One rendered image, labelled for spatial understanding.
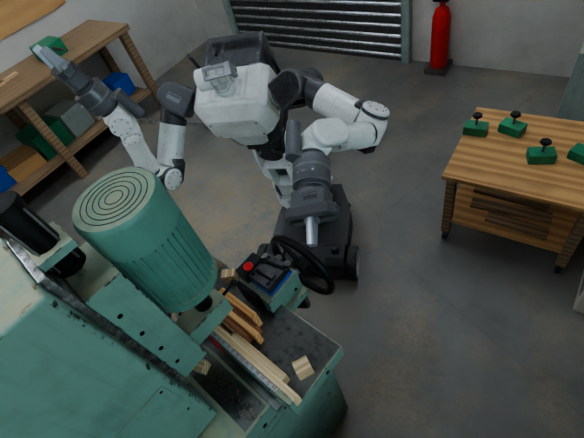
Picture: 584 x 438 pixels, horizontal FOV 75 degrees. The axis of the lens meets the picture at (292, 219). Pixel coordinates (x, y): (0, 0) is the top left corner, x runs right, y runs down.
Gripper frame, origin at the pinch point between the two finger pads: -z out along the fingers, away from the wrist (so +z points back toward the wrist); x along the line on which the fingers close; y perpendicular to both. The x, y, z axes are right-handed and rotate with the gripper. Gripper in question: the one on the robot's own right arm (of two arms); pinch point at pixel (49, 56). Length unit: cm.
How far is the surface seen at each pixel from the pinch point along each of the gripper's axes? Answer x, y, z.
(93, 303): 59, 34, 21
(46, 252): 56, 30, 9
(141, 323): 57, 35, 34
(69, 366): 63, 44, 22
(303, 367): 71, 25, 74
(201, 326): 49, 33, 56
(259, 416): 63, 45, 82
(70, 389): 62, 49, 26
